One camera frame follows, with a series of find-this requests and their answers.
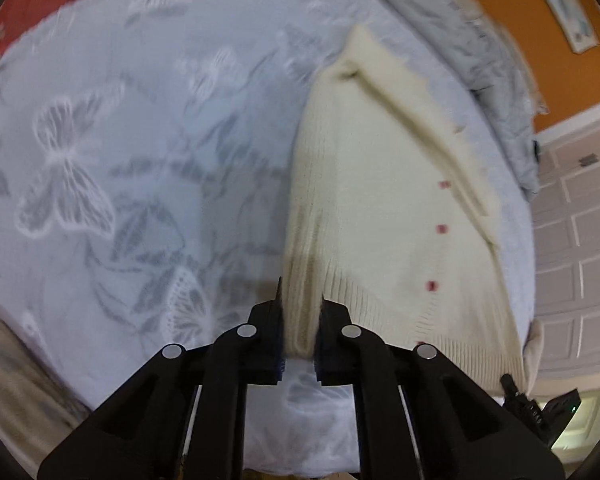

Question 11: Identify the red patterned cloth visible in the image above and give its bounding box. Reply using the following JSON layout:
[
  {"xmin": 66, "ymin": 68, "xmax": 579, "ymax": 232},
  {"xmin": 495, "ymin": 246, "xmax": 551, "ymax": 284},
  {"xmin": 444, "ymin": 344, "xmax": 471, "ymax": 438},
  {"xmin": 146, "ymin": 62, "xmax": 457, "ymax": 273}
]
[{"xmin": 0, "ymin": 0, "xmax": 131, "ymax": 79}]

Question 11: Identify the framed wall picture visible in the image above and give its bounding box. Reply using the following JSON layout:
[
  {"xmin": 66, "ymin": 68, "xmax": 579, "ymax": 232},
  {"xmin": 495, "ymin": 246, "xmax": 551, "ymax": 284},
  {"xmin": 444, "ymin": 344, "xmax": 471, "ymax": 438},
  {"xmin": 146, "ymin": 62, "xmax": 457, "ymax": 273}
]
[{"xmin": 517, "ymin": 0, "xmax": 599, "ymax": 54}]

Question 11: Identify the grey fringed cloth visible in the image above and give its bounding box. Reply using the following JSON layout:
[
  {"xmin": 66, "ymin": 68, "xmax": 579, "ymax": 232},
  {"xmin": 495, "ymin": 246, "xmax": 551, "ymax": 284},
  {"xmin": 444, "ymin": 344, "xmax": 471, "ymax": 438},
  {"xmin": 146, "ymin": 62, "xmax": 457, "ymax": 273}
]
[{"xmin": 350, "ymin": 0, "xmax": 549, "ymax": 204}]

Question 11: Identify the white butterfly print blanket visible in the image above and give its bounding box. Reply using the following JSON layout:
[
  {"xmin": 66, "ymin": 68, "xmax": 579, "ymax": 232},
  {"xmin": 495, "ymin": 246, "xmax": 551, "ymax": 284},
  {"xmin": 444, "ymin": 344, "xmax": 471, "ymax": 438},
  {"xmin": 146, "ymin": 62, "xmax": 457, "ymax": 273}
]
[{"xmin": 0, "ymin": 0, "xmax": 539, "ymax": 479}]

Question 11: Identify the cream knitted cardigan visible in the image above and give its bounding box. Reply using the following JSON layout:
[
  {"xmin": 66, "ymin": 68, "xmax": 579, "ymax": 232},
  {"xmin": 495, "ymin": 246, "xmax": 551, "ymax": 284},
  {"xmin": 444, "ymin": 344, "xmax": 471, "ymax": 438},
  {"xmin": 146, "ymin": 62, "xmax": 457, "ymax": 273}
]
[{"xmin": 282, "ymin": 25, "xmax": 529, "ymax": 397}]

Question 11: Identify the white panelled wardrobe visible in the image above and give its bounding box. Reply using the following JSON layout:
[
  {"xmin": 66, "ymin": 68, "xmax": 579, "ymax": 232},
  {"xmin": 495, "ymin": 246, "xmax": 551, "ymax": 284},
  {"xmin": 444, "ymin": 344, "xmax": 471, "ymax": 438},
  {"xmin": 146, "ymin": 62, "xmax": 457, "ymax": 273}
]
[{"xmin": 530, "ymin": 120, "xmax": 600, "ymax": 466}]

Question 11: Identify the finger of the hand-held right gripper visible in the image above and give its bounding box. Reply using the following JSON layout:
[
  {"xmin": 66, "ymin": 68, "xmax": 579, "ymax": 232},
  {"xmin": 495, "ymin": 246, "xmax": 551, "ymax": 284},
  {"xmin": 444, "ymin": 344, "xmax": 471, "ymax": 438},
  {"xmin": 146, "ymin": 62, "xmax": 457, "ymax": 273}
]
[{"xmin": 500, "ymin": 373, "xmax": 525, "ymax": 403}]

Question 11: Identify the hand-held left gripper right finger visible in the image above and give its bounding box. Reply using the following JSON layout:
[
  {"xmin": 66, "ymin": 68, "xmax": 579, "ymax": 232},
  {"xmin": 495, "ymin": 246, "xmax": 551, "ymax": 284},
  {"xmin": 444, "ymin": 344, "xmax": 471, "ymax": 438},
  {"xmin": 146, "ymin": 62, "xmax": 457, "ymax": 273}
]
[{"xmin": 313, "ymin": 297, "xmax": 565, "ymax": 480}]

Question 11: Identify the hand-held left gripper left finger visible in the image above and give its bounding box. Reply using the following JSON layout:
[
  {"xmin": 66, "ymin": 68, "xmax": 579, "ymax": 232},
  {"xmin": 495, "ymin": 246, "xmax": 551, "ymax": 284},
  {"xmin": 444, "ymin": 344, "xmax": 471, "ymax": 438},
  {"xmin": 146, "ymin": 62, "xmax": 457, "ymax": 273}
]
[{"xmin": 37, "ymin": 277, "xmax": 286, "ymax": 480}]

